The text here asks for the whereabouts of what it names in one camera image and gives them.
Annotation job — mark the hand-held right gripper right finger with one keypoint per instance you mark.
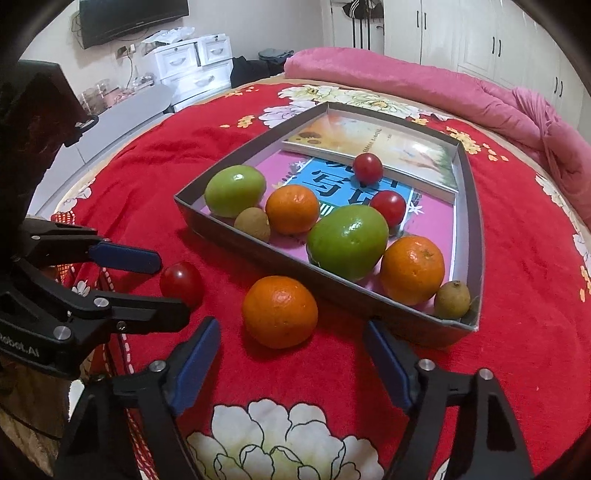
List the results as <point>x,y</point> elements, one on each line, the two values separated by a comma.
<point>388,364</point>

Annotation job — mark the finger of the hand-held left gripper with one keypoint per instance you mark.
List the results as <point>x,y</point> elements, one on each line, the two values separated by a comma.
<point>124,258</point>
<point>147,310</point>

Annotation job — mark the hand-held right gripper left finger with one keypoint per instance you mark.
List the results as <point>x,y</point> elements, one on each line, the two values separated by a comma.
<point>194,369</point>

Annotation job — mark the red cherry tomato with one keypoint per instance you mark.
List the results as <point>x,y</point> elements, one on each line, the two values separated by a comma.
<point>181,282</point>
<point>388,207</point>
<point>368,167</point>

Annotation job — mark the grey cardboard box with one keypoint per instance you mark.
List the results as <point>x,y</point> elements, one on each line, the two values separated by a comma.
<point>415,325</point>

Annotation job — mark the brown kiwi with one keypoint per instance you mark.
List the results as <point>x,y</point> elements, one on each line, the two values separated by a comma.
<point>252,225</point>
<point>452,300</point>

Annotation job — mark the orange tangerine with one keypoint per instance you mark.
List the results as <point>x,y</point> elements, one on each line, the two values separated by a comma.
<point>412,269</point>
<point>292,208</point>
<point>280,311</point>

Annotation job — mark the green mango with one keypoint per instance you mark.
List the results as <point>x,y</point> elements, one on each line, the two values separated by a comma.
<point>347,242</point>

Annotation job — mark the small green apple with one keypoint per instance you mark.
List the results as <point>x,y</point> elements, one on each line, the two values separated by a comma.
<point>235,190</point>

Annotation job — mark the white tv cabinet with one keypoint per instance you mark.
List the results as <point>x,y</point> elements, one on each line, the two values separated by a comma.
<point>124,115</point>

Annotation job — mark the pink book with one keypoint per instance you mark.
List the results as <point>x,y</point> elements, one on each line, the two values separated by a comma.
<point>431,221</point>

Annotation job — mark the red floral blanket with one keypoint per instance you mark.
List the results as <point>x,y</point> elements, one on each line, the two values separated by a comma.
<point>521,277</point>

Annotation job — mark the clear plastic jar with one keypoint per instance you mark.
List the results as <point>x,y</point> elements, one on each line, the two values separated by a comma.
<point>97,94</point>

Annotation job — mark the dark chair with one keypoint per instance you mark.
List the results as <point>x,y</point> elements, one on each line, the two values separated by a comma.
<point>32,106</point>

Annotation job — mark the white drawer cabinet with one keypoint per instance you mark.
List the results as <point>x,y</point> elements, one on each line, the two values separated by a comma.
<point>198,82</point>

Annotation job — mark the sunflower cover book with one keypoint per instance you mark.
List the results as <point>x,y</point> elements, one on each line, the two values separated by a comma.
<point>392,143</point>

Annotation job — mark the white plastic bag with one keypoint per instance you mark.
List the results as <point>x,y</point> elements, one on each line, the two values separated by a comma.
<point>168,36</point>

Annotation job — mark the black television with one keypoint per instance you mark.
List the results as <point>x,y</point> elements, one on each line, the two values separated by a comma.
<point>134,18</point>

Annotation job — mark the dark grey folded clothes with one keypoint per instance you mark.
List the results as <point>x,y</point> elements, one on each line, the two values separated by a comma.
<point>276,55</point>

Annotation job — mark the pink duvet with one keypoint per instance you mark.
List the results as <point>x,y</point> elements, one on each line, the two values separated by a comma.
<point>392,78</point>

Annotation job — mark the white wardrobe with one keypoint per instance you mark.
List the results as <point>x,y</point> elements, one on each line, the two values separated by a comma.
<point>461,32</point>

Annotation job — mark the black hanging bag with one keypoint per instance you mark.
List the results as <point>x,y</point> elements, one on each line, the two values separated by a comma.
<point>362,9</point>

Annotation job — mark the wall socket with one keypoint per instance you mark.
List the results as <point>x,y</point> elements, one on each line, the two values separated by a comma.
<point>123,50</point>

